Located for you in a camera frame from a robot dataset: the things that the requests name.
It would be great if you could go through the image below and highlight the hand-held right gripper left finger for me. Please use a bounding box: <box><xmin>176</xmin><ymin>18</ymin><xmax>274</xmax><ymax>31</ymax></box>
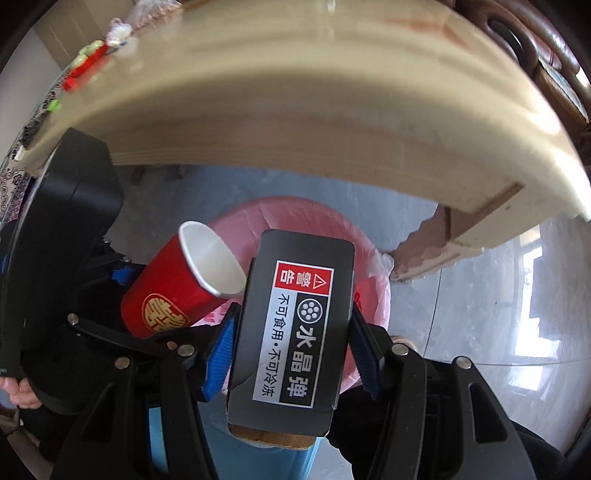
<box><xmin>48</xmin><ymin>302</ymin><xmax>243</xmax><ymax>480</ymax></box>

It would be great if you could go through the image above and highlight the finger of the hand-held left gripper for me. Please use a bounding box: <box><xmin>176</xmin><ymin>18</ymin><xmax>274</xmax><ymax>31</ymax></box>
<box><xmin>78</xmin><ymin>239</ymin><xmax>140</xmax><ymax>325</ymax></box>
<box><xmin>66</xmin><ymin>312</ymin><xmax>186</xmax><ymax>360</ymax></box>

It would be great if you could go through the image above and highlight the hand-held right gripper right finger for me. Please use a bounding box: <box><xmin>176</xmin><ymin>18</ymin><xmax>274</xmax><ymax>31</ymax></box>
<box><xmin>348</xmin><ymin>302</ymin><xmax>532</xmax><ymax>480</ymax></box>

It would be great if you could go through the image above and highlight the red paper cup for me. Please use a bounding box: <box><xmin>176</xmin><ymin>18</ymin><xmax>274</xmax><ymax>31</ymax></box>
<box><xmin>121</xmin><ymin>220</ymin><xmax>248</xmax><ymax>340</ymax></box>

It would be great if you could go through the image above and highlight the blue plastic bin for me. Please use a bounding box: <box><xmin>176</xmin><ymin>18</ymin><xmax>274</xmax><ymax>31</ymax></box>
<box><xmin>147</xmin><ymin>390</ymin><xmax>324</xmax><ymax>480</ymax></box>

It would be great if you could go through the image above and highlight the black box with label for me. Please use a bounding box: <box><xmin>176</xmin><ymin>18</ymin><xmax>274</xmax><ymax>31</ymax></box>
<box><xmin>225</xmin><ymin>228</ymin><xmax>356</xmax><ymax>451</ymax></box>

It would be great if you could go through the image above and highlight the person's left hand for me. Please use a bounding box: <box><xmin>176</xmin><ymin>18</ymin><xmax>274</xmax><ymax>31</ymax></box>
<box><xmin>0</xmin><ymin>377</ymin><xmax>44</xmax><ymax>411</ymax></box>

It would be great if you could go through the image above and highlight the black and white patterned cloth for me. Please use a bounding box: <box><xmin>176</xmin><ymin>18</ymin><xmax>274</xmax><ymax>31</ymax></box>
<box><xmin>0</xmin><ymin>136</ymin><xmax>38</xmax><ymax>224</ymax></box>

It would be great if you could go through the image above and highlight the wooden stool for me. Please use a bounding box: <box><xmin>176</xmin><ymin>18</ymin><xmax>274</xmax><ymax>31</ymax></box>
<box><xmin>130</xmin><ymin>162</ymin><xmax>188</xmax><ymax>185</ymax></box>

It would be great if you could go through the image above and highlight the person's dark clothing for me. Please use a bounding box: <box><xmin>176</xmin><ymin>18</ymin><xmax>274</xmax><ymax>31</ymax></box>
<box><xmin>330</xmin><ymin>390</ymin><xmax>393</xmax><ymax>480</ymax></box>

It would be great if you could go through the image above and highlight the clear plastic bag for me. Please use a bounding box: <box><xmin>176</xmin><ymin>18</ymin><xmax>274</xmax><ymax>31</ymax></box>
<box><xmin>108</xmin><ymin>16</ymin><xmax>140</xmax><ymax>48</ymax></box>

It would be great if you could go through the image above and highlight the cream carved table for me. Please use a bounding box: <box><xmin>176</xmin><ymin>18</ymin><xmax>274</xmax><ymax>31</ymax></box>
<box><xmin>18</xmin><ymin>0</ymin><xmax>591</xmax><ymax>283</ymax></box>

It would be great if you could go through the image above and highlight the brown leather sofa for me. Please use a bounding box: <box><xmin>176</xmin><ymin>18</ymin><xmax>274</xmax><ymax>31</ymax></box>
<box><xmin>455</xmin><ymin>0</ymin><xmax>591</xmax><ymax>139</ymax></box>

